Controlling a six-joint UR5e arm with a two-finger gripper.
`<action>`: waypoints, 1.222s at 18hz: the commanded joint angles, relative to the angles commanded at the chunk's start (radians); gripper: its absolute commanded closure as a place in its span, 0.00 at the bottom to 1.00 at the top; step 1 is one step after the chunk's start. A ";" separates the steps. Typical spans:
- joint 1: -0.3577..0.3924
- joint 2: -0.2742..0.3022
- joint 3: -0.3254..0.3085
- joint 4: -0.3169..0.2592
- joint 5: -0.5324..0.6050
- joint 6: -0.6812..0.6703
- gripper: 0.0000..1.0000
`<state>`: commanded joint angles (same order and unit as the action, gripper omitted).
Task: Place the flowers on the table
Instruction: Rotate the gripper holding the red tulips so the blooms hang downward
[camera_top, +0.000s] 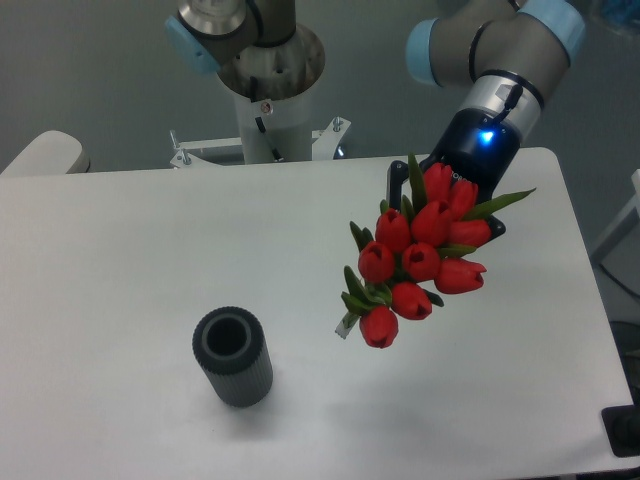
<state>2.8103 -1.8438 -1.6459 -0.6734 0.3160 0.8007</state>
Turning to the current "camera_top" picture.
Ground red tulip bouquet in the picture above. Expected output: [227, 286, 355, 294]
[335, 155, 529, 349]

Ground white furniture frame right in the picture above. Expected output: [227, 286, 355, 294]
[589, 170, 639, 265]

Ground dark grey ribbed vase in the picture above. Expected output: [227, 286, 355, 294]
[192, 306, 273, 408]

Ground white metal base bracket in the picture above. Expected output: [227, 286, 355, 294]
[169, 116, 352, 169]

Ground white chair back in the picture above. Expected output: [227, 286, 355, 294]
[1, 130, 91, 178]

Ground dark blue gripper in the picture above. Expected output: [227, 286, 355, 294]
[386, 109, 521, 242]

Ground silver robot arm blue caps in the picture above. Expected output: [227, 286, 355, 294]
[405, 1, 586, 202]

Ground black box at table edge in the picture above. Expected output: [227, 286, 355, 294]
[601, 405, 639, 458]

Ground silver robot base joint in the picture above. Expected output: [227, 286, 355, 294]
[164, 1, 326, 102]

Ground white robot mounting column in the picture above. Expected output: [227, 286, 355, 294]
[232, 92, 312, 165]

